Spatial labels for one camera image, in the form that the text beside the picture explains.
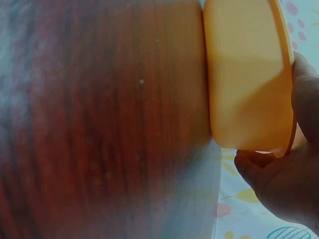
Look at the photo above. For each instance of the person's right hand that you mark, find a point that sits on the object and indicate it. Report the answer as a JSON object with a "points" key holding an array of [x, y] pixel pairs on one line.
{"points": [[294, 179]]}

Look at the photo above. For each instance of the orange plastic bowl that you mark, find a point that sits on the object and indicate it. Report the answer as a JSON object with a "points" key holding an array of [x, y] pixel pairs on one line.
{"points": [[244, 82]]}

